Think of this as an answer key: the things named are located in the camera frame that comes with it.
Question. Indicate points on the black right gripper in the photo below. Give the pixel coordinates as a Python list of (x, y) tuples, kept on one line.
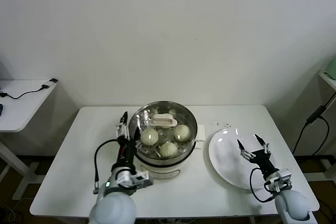
[(262, 162)]

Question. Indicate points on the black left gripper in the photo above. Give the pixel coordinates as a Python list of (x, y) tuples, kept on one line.
[(127, 154)]

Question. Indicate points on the white steamed baozi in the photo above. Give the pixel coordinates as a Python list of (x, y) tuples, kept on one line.
[(168, 149), (149, 136), (182, 133)]

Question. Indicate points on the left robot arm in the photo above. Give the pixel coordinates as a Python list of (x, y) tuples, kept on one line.
[(113, 205)]

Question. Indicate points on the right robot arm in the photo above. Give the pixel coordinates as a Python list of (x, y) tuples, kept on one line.
[(291, 205)]

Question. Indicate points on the stainless steel steamer basket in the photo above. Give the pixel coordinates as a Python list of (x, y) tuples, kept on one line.
[(201, 132)]

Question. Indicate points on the white round plate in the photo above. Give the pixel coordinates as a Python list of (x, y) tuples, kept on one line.
[(225, 155)]

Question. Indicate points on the white electric cooking pot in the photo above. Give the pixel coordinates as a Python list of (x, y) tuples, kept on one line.
[(168, 172)]

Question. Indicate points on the white side table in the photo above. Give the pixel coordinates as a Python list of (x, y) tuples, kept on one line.
[(26, 108)]

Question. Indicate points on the pale green container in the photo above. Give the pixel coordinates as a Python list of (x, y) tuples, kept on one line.
[(333, 69)]

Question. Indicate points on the blue small device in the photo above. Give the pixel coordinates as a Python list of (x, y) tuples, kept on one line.
[(1, 109)]

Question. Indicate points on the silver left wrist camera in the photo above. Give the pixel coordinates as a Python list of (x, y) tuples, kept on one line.
[(141, 179)]

